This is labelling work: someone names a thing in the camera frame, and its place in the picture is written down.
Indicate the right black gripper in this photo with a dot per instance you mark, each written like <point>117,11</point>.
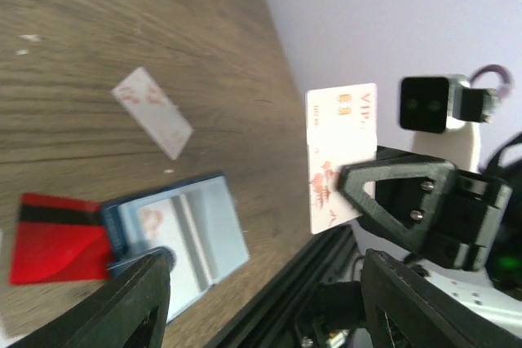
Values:
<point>428,206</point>

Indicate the white pagoda VIP card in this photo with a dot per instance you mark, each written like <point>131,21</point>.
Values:
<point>341,127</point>

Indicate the red striped card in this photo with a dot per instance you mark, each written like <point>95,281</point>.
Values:
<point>59,239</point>

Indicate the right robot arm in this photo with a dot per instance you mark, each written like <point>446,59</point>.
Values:
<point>504,263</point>

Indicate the blue leather card holder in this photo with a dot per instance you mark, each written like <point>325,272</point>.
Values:
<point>218,226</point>

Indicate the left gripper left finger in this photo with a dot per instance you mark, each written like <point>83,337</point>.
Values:
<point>129,311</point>

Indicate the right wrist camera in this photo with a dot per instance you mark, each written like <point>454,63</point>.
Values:
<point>445,112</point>

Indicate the white blossom VIP card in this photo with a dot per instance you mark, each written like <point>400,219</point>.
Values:
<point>170,223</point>

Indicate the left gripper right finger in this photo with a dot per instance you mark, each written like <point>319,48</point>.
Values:
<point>404,310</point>

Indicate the white floral VIP card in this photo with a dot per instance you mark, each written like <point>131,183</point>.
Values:
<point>153,110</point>

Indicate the black aluminium frame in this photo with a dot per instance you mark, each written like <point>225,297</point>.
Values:
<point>305,302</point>

